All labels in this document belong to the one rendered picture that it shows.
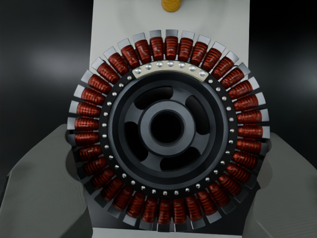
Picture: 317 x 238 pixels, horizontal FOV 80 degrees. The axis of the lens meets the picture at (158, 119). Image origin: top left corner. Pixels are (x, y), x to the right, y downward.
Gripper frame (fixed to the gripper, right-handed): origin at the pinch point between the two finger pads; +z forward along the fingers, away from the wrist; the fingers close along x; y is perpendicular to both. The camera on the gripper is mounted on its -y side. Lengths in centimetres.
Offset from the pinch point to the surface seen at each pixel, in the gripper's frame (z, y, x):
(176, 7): 9.5, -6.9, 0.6
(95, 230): 1.3, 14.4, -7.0
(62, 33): 10.1, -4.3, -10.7
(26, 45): 9.4, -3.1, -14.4
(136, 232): 1.3, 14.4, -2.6
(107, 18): 9.6, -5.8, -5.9
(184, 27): 9.3, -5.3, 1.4
